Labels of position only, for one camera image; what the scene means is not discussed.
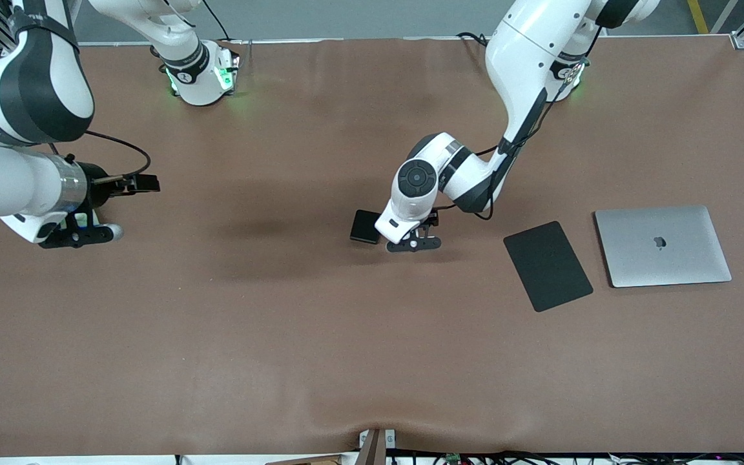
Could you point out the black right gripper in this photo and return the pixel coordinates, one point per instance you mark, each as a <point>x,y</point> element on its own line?
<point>95,183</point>

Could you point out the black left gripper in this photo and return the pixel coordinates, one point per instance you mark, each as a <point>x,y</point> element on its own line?
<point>429,219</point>

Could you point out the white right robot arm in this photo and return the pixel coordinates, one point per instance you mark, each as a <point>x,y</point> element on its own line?
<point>23,90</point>

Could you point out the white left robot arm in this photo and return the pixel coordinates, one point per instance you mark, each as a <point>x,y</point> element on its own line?
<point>520,51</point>

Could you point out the black mouse pad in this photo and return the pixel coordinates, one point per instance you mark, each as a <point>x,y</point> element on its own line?
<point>546,265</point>

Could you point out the black smartphone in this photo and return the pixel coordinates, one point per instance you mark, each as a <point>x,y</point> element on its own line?
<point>364,226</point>

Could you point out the silver closed laptop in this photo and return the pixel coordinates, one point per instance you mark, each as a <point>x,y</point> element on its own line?
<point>669,265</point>

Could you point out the brown post with white brackets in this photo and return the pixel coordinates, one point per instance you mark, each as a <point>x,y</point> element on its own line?
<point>375,449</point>

